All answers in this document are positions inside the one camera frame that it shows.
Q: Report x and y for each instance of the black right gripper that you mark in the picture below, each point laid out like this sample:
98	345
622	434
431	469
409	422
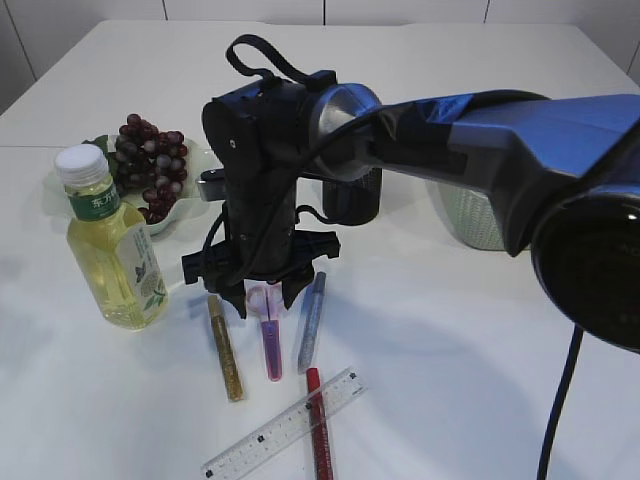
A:
259	133

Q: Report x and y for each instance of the clear plastic ruler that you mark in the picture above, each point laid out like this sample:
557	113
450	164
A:
284	429

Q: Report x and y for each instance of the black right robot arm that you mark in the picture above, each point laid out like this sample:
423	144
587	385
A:
562	178

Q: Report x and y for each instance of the pink purple scissors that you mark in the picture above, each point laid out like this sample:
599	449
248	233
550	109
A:
266	304

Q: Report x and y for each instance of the black mesh pen cup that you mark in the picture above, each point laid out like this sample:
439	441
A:
353	203

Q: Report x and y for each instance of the silver glitter pen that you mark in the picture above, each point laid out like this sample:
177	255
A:
312	309

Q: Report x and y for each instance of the gold glitter pen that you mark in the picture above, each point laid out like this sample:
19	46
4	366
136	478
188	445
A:
229	369

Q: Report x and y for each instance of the purple grape bunch with leaves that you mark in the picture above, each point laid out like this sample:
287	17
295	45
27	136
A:
149	162

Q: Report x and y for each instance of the red glitter pen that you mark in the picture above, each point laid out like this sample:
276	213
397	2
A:
320	439

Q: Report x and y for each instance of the yellow tea bottle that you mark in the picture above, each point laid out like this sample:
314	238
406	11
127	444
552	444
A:
110	241

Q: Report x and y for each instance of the pale green wavy plate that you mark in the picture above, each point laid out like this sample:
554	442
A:
188	205

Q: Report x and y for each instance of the green plastic basket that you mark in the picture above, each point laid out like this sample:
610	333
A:
469	217

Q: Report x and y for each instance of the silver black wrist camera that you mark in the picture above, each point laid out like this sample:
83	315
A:
211	185

